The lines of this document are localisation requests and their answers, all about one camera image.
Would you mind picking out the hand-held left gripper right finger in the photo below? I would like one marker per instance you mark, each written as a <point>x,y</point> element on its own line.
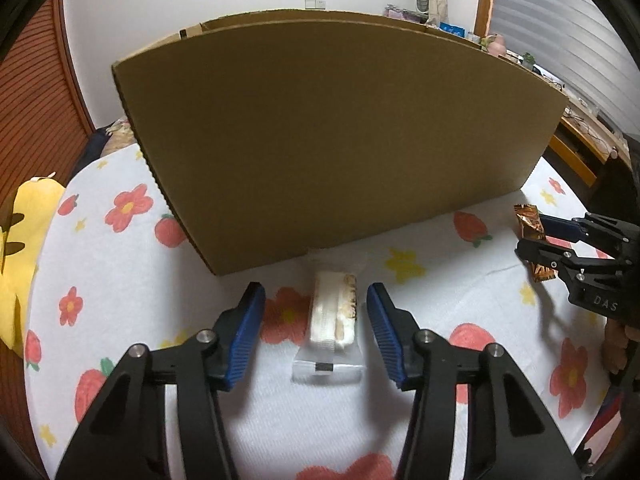
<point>387,335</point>

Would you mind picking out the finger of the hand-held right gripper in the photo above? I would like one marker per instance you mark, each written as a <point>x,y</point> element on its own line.
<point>560,227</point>
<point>542,255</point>

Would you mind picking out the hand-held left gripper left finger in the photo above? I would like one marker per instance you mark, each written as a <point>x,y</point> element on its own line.
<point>245,335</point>

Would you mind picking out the gold brown bar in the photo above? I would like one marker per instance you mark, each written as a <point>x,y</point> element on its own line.
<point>530,222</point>

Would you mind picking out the white nougat candy packet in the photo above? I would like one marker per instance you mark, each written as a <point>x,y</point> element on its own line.
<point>325,320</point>

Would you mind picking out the brown cardboard box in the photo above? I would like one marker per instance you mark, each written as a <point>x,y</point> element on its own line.
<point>340,150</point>

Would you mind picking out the person's right hand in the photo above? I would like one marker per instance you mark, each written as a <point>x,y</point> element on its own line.
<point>620,347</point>

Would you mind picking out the wooden cabinet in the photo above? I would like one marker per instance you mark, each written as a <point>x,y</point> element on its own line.
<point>580,145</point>

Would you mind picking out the white floral blanket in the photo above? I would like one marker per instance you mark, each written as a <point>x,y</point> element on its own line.
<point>150,285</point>

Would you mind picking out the pink plush toy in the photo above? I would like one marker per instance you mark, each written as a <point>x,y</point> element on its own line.
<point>494,45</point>

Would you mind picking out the grey window blinds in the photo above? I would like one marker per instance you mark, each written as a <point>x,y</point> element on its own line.
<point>550,25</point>

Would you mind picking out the blue box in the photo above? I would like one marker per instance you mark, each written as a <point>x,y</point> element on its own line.
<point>452,30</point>

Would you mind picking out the yellow plush toy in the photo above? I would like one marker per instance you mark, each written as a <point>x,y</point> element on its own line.
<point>25,260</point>

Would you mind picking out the dark blue cloth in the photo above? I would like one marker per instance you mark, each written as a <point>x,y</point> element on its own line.
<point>92,150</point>

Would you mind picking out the white space heater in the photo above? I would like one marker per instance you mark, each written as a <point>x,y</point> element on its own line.
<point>422,1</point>

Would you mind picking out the wooden slatted wardrobe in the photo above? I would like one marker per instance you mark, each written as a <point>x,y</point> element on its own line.
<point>35,85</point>

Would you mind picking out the white wall switch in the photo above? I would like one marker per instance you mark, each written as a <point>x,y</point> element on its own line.
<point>315,4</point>

